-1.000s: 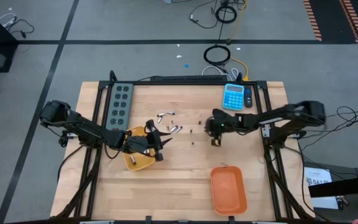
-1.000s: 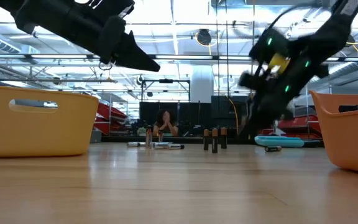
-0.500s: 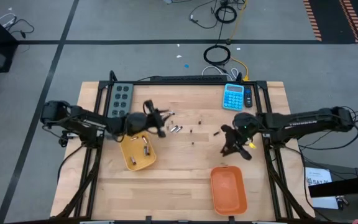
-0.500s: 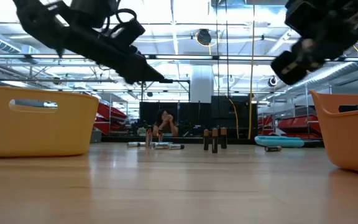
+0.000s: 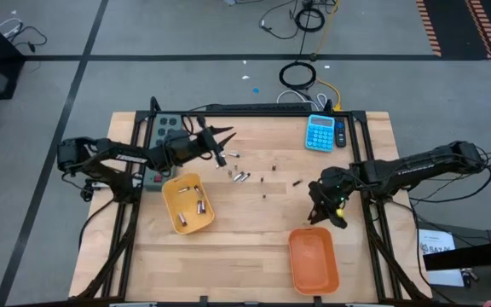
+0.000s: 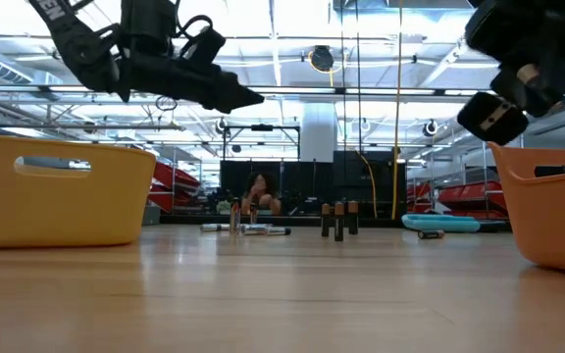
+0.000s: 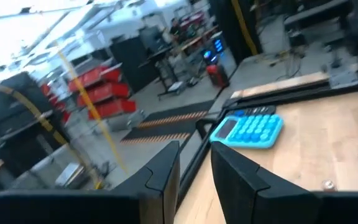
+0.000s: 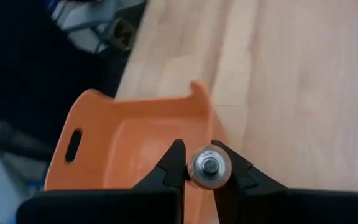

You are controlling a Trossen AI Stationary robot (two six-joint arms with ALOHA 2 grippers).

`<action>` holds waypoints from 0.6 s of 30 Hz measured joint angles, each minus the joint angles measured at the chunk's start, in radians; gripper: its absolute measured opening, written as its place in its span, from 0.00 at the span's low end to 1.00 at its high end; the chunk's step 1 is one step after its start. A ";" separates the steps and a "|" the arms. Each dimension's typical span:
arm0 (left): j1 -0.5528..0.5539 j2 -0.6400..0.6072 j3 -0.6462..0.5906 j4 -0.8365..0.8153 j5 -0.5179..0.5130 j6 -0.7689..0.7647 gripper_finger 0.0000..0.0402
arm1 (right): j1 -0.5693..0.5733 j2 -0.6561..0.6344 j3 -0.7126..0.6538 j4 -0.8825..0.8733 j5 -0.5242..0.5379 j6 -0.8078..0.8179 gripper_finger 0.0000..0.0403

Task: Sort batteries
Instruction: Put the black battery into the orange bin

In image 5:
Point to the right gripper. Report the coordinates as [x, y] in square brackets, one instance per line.
[333, 187]

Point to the grey power strip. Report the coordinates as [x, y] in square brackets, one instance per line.
[177, 119]

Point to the orange plastic bin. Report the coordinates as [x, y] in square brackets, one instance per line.
[313, 264]

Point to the black aluminium table frame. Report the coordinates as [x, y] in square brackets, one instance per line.
[245, 114]

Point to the white printed paper sheet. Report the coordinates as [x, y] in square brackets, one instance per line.
[435, 239]

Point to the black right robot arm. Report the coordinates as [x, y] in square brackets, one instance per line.
[399, 172]

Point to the black remote control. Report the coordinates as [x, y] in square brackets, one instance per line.
[341, 132]

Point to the black arched bracket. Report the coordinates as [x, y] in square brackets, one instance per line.
[154, 104]
[328, 106]

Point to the small yellow tag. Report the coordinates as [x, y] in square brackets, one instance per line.
[339, 212]

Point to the long black ribbed bar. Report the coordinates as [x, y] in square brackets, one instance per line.
[258, 107]

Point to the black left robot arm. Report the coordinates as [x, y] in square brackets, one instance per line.
[130, 158]

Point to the small metal tool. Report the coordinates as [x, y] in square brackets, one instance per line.
[467, 277]

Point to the yellow plastic bin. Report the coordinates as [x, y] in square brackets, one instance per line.
[190, 204]

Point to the black flat bar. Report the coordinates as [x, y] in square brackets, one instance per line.
[475, 255]

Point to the small black floor puck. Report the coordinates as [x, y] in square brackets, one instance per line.
[313, 56]

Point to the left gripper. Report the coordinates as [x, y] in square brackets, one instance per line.
[207, 143]

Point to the silver black-tipped battery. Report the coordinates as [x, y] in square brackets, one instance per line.
[246, 176]

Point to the dark grey cart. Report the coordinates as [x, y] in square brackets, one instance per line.
[471, 236]

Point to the blue calculator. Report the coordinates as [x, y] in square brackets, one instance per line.
[320, 134]

